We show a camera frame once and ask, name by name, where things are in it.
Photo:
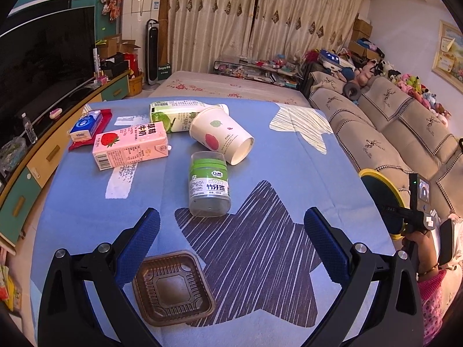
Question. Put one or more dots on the pink strawberry milk carton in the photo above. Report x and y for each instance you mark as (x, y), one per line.
(126, 146)

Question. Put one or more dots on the framed wall picture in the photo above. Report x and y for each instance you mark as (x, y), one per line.
(446, 56)

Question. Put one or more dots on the small green box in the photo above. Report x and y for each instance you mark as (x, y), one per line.
(164, 69)

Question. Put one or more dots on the yellow rim trash bin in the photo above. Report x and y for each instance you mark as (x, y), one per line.
(379, 198)

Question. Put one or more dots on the clear water bottle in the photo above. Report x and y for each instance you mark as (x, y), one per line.
(29, 130)

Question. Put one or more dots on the pile of colourful packets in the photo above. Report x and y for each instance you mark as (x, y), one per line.
(11, 289)

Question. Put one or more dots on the open cardboard boxes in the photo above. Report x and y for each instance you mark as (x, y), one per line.
(115, 45)

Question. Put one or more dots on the green toothpick jar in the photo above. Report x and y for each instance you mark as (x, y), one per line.
(209, 188)

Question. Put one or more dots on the brown plastic food tray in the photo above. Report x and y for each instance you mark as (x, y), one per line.
(173, 289)

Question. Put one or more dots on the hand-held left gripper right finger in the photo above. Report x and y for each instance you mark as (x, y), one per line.
(325, 245)

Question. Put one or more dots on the blue tissue pack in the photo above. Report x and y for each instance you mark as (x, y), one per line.
(85, 126)

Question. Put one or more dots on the small pink case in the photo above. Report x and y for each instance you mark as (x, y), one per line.
(55, 113)

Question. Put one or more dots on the stacked cardboard boxes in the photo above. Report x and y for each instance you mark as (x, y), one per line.
(363, 36)

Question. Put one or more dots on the blue star print tablecloth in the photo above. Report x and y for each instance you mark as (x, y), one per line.
(271, 151)

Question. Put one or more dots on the green drink carton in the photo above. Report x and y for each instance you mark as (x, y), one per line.
(170, 115)

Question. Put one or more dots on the large curved television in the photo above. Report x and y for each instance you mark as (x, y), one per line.
(43, 61)

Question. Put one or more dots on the clear rack with clutter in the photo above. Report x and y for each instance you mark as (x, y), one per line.
(256, 70)

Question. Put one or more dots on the person's right hand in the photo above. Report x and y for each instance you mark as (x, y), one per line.
(423, 251)

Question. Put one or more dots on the wicker basket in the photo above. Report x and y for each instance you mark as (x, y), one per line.
(135, 85)

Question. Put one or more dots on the red flat packet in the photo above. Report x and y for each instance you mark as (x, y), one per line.
(107, 119)

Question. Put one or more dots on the long white receipt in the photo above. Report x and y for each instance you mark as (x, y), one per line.
(119, 184)

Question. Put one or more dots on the person's right forearm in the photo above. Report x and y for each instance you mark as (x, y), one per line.
(432, 307)

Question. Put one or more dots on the fruit print paper cup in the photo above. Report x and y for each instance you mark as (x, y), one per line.
(220, 133)

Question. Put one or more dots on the floral bed cover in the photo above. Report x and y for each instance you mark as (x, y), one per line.
(231, 86)

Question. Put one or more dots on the small white receipt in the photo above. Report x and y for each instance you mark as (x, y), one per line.
(124, 119)

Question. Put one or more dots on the row of plush toys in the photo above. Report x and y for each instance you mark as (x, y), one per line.
(408, 83)

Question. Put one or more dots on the beige embroidered curtain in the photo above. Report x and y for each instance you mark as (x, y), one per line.
(307, 11)
(206, 18)

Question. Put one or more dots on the beige covered sofa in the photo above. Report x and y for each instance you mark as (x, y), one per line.
(376, 130)

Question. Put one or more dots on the hanging flower decoration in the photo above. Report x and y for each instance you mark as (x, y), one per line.
(111, 0)

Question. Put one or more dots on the black tower fan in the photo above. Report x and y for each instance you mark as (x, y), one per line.
(152, 54)

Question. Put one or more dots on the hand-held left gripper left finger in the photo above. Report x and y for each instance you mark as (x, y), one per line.
(139, 245)

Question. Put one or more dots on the green yellow television cabinet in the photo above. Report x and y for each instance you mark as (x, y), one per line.
(54, 151)

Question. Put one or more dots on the white standing air conditioner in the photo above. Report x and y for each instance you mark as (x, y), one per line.
(141, 0)

